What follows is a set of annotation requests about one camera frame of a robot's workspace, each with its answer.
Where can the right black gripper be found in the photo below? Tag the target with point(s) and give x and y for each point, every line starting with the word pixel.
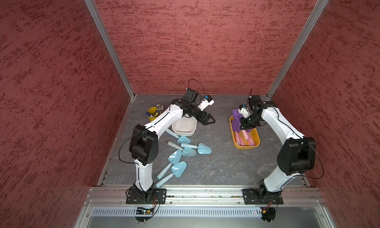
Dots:
pixel 245 125

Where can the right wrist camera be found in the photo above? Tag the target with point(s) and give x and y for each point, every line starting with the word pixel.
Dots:
pixel 244 111

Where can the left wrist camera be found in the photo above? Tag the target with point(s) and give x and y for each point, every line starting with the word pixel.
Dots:
pixel 207 101

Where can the light blue shovel back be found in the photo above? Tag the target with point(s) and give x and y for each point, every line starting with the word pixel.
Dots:
pixel 180 139

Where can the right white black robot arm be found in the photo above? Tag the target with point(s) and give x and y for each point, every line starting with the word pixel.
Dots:
pixel 296 156

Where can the white storage box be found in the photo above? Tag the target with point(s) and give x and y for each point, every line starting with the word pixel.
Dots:
pixel 185 126

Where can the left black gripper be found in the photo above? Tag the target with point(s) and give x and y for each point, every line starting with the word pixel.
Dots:
pixel 204 121

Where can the aluminium front rail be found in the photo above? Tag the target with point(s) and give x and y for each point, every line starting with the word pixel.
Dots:
pixel 207 195

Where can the yellow cup with pens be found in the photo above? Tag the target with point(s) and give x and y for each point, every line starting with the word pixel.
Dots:
pixel 154 112

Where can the light blue shovel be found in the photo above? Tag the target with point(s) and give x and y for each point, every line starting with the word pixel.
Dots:
pixel 173 159
pixel 180 139
pixel 177 171
pixel 188 152
pixel 201 148

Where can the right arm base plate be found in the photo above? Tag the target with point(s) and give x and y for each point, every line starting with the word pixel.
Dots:
pixel 260 196

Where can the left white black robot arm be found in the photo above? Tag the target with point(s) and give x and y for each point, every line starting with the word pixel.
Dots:
pixel 144 146

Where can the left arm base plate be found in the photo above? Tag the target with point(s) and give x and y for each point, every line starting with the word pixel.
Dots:
pixel 152 196

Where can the yellow storage box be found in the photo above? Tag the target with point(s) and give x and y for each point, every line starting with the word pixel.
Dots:
pixel 246 145

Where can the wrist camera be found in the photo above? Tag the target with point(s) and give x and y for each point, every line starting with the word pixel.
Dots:
pixel 207 101
pixel 244 111

